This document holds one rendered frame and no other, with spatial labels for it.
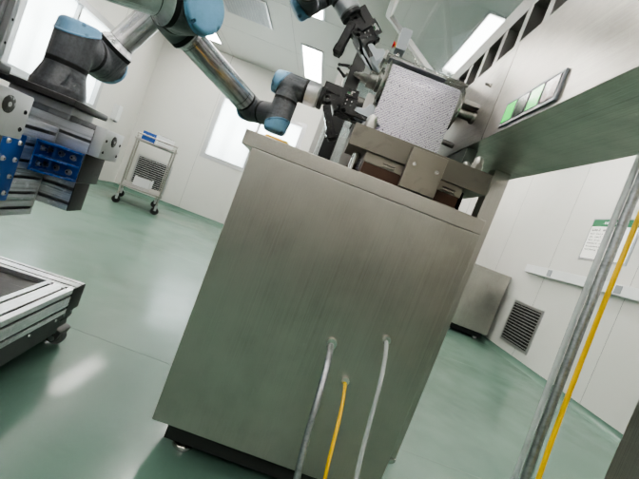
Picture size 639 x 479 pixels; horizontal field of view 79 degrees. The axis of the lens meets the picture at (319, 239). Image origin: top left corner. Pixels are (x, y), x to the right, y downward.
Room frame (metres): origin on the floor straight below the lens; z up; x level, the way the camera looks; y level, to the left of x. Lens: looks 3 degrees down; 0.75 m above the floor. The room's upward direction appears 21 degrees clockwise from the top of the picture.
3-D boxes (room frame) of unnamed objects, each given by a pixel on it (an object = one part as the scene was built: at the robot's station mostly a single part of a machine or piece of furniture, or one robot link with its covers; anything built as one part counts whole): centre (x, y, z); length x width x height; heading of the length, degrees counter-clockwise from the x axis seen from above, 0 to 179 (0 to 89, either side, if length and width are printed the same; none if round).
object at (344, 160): (1.36, 0.03, 1.05); 0.06 x 0.05 x 0.31; 91
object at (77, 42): (1.20, 0.90, 0.98); 0.13 x 0.12 x 0.14; 179
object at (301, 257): (2.27, -0.04, 0.43); 2.52 x 0.64 x 0.86; 1
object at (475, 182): (1.15, -0.18, 1.00); 0.40 x 0.16 x 0.06; 91
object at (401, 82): (1.46, -0.13, 1.16); 0.39 x 0.23 x 0.51; 1
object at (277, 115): (1.27, 0.27, 1.01); 0.11 x 0.08 x 0.11; 54
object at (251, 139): (2.27, -0.02, 0.88); 2.52 x 0.66 x 0.04; 1
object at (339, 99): (1.26, 0.10, 1.12); 0.12 x 0.08 x 0.09; 92
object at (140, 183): (5.44, 2.58, 0.51); 0.91 x 0.58 x 1.02; 25
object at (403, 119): (1.27, -0.14, 1.11); 0.23 x 0.01 x 0.18; 91
